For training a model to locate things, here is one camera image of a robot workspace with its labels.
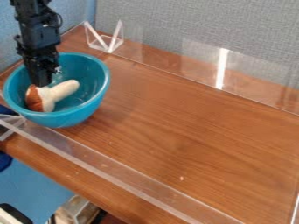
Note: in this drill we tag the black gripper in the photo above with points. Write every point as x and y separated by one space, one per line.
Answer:
36 45

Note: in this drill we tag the blue bowl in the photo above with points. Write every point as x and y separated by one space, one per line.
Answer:
80 67

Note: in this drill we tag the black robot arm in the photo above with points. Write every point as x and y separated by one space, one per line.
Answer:
28 8

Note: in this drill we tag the clear acrylic corner bracket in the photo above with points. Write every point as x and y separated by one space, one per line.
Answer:
102 42

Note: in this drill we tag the clear acrylic front barrier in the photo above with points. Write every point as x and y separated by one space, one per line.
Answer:
144 187

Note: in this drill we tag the black white object below table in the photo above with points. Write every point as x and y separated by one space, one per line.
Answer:
12 216

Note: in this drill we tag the blue cloth object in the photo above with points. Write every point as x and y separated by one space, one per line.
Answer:
5 159

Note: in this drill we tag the brown white plush mushroom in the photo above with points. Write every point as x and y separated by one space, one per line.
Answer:
41 98

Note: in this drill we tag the clear acrylic left bracket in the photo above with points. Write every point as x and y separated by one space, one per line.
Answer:
12 122

